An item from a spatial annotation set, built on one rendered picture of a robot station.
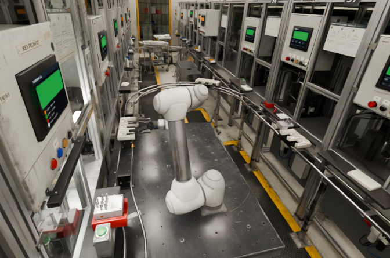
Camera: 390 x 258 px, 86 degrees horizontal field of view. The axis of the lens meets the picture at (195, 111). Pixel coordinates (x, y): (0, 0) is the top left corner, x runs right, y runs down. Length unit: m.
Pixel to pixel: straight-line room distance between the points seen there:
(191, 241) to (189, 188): 0.31
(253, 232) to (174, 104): 0.92
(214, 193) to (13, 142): 1.07
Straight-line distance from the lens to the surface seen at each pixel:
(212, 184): 1.37
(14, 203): 0.69
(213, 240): 1.45
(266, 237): 1.53
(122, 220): 1.20
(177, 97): 1.14
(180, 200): 1.32
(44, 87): 0.76
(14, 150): 0.66
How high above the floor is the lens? 1.90
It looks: 27 degrees down
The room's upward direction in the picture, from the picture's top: 3 degrees clockwise
